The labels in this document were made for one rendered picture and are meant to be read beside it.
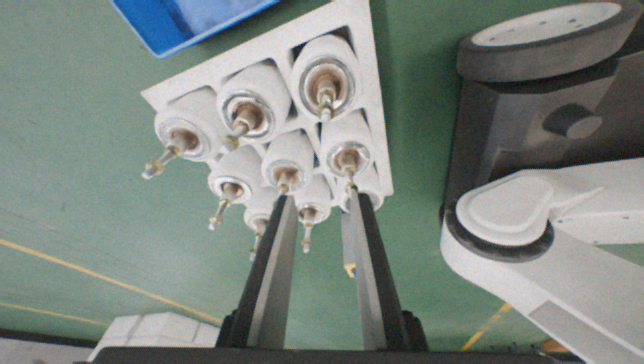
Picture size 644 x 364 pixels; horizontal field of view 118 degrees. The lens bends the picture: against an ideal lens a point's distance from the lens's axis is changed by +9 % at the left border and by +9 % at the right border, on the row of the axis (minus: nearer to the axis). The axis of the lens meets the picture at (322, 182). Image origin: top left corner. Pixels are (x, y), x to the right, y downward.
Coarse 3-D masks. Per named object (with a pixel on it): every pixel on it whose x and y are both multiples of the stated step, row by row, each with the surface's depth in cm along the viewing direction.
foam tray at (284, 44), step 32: (352, 0) 24; (288, 32) 27; (320, 32) 27; (352, 32) 27; (224, 64) 29; (288, 64) 29; (160, 96) 33; (288, 128) 36; (320, 128) 42; (384, 128) 36; (320, 160) 41; (384, 160) 41; (288, 192) 48; (384, 192) 47
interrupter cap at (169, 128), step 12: (168, 120) 28; (180, 120) 28; (168, 132) 29; (180, 132) 30; (192, 132) 29; (192, 144) 31; (204, 144) 31; (180, 156) 32; (192, 156) 32; (204, 156) 32
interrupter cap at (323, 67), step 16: (320, 64) 23; (336, 64) 23; (304, 80) 24; (320, 80) 24; (336, 80) 24; (352, 80) 24; (304, 96) 25; (336, 96) 25; (352, 96) 25; (336, 112) 27
